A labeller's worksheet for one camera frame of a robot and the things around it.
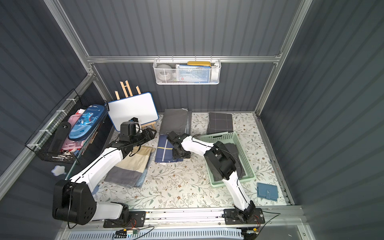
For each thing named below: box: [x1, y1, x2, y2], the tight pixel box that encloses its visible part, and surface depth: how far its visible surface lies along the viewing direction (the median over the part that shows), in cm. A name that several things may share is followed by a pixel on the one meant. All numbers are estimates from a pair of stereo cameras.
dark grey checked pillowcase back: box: [206, 112, 234, 135], surface depth 114 cm
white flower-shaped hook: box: [51, 165, 67, 177], surface depth 67 cm
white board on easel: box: [104, 92, 159, 132], surface depth 98 cm
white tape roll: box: [156, 64, 173, 84], surface depth 88 cm
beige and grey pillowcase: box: [104, 146, 157, 188], surface depth 90 cm
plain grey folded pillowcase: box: [159, 108, 189, 136], surface depth 118 cm
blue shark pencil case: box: [68, 104, 108, 141], surface depth 69 cm
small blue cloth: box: [257, 182, 279, 202], surface depth 82 cm
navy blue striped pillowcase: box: [155, 134, 184, 163], surface depth 99 cm
